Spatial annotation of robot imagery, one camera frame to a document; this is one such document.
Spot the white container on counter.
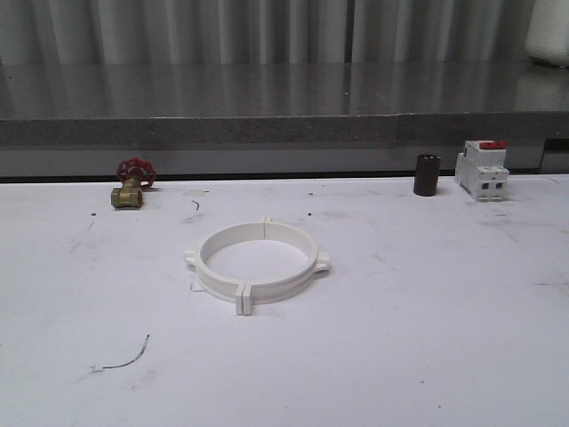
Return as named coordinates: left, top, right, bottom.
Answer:
left=525, top=0, right=569, bottom=68

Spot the white half clamp piece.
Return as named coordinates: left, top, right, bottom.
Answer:
left=235, top=220, right=330, bottom=316
left=184, top=221, right=265, bottom=316

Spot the white circuit breaker red switch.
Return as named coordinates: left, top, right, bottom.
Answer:
left=454, top=140, right=509, bottom=202

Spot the dark brown cylindrical coupling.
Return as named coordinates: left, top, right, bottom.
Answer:
left=413, top=154, right=441, bottom=197

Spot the brass valve red handwheel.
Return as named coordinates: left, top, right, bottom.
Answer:
left=110, top=157, right=156, bottom=209

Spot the grey stone counter slab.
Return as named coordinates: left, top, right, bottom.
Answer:
left=0, top=60, right=569, bottom=175

